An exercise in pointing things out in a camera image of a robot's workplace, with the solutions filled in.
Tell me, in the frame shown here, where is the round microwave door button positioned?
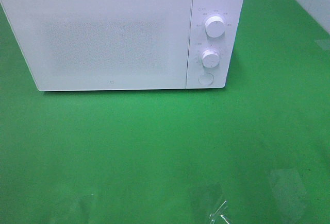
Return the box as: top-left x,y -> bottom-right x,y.
199,73 -> 214,85

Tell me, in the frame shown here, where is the white microwave knob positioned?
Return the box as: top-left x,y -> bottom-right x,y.
201,49 -> 220,68
204,14 -> 226,38

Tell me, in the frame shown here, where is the white microwave oven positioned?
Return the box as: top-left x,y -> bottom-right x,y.
1,0 -> 243,91

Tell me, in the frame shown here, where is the clear tape piece on table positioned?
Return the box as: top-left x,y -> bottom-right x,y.
206,194 -> 232,224

